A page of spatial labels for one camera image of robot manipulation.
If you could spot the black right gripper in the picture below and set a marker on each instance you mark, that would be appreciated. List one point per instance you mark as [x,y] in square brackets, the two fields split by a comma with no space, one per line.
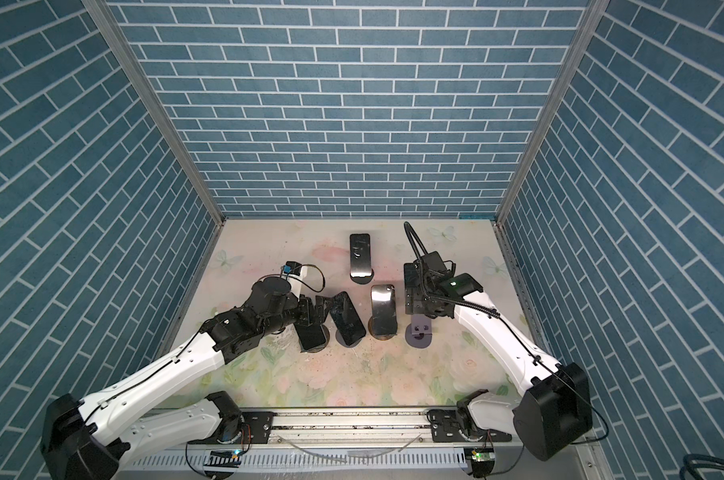
[412,299]

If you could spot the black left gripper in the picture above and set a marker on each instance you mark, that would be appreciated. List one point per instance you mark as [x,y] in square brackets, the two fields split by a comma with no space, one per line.
[305,303]

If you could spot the purple metal phone stand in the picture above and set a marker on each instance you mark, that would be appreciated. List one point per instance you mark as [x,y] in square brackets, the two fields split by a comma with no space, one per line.
[419,332]

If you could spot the wooden base phone stand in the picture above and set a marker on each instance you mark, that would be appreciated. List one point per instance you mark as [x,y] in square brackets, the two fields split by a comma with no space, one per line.
[382,332]

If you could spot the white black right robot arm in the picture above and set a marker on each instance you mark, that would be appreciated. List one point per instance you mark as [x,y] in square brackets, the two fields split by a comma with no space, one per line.
[554,410]

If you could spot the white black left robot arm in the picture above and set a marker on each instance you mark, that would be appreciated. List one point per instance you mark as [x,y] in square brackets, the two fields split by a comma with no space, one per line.
[94,437]

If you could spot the black stand far left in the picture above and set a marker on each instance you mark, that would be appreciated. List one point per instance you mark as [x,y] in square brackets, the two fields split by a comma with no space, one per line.
[316,348]

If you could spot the right controller board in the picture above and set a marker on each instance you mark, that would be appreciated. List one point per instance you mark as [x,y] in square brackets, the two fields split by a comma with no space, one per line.
[481,456]

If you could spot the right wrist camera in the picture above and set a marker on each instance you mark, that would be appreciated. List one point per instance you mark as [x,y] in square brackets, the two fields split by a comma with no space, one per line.
[459,286]

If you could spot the aluminium mounting rail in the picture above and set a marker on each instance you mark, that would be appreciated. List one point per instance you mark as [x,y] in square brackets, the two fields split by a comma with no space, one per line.
[336,427]

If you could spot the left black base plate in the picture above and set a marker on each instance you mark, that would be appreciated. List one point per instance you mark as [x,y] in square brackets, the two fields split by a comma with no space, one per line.
[254,427]

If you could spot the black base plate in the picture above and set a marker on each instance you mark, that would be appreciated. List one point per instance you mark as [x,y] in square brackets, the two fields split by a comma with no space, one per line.
[452,426]
[254,427]

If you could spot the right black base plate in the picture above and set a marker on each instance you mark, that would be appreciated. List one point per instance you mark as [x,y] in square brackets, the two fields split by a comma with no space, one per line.
[452,426]

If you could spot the white slotted cable duct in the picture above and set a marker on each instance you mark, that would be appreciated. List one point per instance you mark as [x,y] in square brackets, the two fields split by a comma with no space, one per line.
[293,460]

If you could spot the black cable bundle corner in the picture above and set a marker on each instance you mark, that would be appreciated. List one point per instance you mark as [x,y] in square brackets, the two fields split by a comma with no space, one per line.
[693,466]

